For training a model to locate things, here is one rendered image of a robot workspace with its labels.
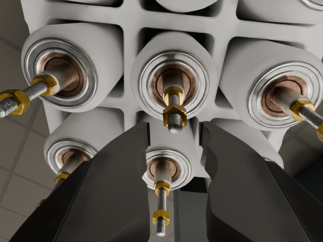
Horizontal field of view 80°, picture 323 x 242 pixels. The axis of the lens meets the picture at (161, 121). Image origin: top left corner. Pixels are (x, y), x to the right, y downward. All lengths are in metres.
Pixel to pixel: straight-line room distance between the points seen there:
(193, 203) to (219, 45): 0.29
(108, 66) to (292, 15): 0.18
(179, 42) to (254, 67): 0.08
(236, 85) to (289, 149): 0.44
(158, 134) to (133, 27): 0.14
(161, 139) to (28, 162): 0.55
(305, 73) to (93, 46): 0.21
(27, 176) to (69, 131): 0.53
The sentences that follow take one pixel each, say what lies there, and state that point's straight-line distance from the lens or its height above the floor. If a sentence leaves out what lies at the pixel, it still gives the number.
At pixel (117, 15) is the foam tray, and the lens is 0.28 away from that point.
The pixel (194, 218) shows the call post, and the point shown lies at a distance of 0.40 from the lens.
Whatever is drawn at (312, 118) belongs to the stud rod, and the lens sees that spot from 0.20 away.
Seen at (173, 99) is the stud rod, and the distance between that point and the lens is 0.16.
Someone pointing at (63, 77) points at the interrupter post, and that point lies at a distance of 0.22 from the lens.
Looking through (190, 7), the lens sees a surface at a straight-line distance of 0.21.
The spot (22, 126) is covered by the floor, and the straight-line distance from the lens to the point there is 0.66.
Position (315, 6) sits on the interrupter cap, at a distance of 0.23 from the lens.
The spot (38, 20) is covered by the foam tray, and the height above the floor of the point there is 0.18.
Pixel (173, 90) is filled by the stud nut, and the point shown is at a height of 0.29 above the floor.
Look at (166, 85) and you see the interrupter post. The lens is 0.19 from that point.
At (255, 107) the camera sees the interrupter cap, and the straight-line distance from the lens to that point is 0.24.
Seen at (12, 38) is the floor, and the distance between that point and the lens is 0.57.
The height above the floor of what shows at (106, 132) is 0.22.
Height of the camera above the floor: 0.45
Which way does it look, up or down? 61 degrees down
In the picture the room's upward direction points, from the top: 176 degrees counter-clockwise
